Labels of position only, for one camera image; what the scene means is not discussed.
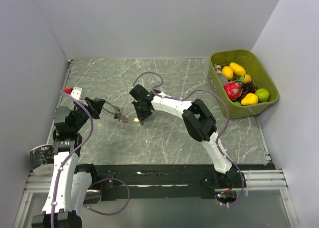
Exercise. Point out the yellow mango toy upper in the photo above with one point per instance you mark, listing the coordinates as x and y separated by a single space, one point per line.
237 69

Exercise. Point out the key with yellow tag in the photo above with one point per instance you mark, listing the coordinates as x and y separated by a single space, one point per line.
137 120

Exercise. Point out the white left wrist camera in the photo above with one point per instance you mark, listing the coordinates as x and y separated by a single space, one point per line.
78 94

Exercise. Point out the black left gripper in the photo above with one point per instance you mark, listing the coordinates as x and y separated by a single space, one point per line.
94 106

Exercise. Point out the black tape roll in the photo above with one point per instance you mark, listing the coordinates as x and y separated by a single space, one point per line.
42 160

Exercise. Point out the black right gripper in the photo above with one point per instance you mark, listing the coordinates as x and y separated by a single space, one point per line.
140 116

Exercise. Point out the round metal key organizer disc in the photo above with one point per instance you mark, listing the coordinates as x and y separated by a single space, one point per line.
113 110

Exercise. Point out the red dragon fruit toy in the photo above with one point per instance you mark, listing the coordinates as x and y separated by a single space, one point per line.
233 90

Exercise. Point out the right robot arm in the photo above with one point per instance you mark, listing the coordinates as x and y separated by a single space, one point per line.
198 120

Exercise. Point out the yellow mango toy lower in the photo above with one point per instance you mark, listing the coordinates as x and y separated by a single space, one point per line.
250 99

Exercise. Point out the grey bottle in bin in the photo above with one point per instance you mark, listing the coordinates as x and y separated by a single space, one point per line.
223 79

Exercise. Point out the yellow lemon toy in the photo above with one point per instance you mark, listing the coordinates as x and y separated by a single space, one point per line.
228 72

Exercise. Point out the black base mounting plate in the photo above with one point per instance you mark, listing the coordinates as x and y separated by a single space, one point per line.
161 181

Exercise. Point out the yellow mango toy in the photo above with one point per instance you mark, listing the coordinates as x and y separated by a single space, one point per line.
250 99
237 69

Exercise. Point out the olive green plastic bin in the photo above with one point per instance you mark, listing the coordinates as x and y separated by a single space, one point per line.
255 74

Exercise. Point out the dark purple grapes toy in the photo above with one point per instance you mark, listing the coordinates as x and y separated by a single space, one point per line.
248 88

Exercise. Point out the green lime toy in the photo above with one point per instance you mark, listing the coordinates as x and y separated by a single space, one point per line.
263 95

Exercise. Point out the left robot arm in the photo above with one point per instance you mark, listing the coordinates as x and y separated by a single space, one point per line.
70 180

